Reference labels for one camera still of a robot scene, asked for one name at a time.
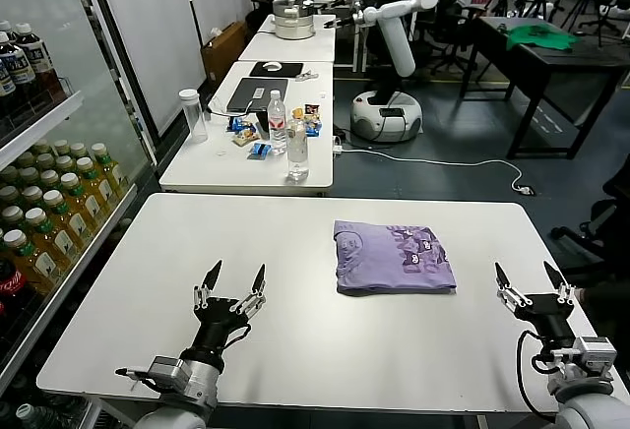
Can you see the cardboard box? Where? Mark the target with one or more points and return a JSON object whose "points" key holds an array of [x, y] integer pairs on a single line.
{"points": [[222, 52]]}

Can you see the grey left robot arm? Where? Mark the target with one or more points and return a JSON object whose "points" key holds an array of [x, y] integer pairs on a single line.
{"points": [[197, 385]]}

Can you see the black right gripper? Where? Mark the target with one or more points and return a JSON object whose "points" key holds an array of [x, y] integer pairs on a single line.
{"points": [[546, 318]]}

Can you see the yellow tea bottle white cap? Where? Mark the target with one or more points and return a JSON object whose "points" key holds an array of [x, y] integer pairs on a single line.
{"points": [[13, 214], [76, 199], [62, 147], [90, 179], [24, 258], [79, 151], [58, 213], [105, 164], [41, 233], [51, 179], [32, 195], [65, 164]]}

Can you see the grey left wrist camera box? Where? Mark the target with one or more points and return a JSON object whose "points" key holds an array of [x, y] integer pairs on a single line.
{"points": [[168, 374]]}

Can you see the large white desk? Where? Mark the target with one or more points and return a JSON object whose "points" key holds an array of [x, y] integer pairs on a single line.
{"points": [[222, 168]]}

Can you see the red label water bottle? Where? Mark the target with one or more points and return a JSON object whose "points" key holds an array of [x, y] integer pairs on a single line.
{"points": [[278, 124]]}

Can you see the green cap bottle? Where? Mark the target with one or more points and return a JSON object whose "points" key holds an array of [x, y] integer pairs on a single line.
{"points": [[26, 414]]}

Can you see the green cloth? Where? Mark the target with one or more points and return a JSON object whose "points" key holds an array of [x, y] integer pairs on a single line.
{"points": [[539, 36]]}

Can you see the blue snack packet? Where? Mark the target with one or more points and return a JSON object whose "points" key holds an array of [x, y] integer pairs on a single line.
{"points": [[314, 128], [238, 124], [261, 150]]}

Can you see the white power strip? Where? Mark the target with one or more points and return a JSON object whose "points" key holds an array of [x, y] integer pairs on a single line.
{"points": [[338, 147]]}

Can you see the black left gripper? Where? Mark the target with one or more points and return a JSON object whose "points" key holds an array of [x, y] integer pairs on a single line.
{"points": [[216, 325]]}

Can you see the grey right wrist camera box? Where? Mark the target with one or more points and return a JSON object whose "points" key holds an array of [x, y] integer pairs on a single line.
{"points": [[596, 350]]}

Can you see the red cola bottle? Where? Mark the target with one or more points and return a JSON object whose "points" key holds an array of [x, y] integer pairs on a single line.
{"points": [[14, 284]]}

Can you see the small black stand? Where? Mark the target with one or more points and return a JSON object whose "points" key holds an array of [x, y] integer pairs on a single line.
{"points": [[262, 124]]}

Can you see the clear bottle white flip lid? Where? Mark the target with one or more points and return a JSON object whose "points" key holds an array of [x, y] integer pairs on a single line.
{"points": [[298, 153]]}

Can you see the white humanoid robot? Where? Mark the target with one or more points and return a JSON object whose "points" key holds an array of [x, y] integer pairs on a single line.
{"points": [[395, 40]]}

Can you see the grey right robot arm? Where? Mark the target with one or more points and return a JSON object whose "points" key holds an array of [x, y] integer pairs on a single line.
{"points": [[590, 394]]}

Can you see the black table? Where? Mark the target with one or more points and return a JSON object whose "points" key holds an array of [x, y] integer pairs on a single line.
{"points": [[581, 62]]}

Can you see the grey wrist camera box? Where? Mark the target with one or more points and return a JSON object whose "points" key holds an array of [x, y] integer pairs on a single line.
{"points": [[596, 350], [168, 374]]}

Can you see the glass door drinks cooler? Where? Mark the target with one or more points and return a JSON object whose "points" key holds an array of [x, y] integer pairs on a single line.
{"points": [[100, 79]]}

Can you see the black office chair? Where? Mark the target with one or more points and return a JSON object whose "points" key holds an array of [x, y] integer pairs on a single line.
{"points": [[450, 16]]}

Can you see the black swivel chair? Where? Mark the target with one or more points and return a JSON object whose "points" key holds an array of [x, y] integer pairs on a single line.
{"points": [[571, 238]]}

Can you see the orange snack packet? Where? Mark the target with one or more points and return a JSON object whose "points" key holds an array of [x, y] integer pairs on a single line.
{"points": [[297, 113]]}

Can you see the small white desk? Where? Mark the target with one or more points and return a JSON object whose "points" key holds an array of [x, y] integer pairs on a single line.
{"points": [[296, 50]]}

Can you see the purple t-shirt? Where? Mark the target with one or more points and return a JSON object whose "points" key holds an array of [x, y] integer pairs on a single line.
{"points": [[389, 262]]}

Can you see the black laptop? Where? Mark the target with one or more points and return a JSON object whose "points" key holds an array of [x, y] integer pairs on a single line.
{"points": [[257, 94]]}

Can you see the white computer mouse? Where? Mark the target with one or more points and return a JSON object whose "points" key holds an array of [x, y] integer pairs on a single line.
{"points": [[271, 66]]}

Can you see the person in black clothes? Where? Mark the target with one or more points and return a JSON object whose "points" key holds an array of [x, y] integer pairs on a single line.
{"points": [[617, 193]]}

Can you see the dark tea bottle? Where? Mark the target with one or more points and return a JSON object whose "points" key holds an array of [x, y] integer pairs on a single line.
{"points": [[16, 75], [38, 62]]}

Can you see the white floor socket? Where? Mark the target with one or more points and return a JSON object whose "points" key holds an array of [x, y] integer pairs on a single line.
{"points": [[523, 189]]}

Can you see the clear tumbler white lid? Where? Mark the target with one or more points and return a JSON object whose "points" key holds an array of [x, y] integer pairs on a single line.
{"points": [[193, 114]]}

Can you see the black mouse pad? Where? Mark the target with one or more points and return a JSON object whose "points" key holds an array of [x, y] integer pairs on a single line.
{"points": [[292, 70]]}

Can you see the dark snack packet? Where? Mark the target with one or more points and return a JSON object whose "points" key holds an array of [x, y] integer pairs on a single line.
{"points": [[312, 110]]}

